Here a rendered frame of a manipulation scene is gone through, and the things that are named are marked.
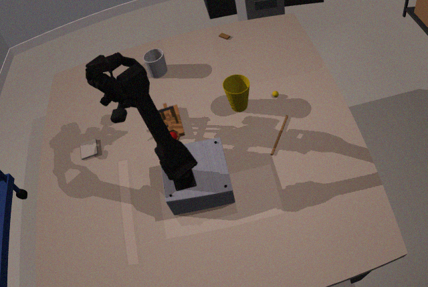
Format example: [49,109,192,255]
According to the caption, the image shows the small brown flat block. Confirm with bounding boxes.
[219,33,230,40]

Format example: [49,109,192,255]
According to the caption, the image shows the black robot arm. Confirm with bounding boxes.
[86,53,197,191]

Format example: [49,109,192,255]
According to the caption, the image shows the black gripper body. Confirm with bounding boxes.
[106,87,130,123]

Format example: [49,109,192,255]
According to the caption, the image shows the yellow tapered cup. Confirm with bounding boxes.
[223,75,249,112]

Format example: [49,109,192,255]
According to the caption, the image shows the grey cylinder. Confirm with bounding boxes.
[143,48,167,79]

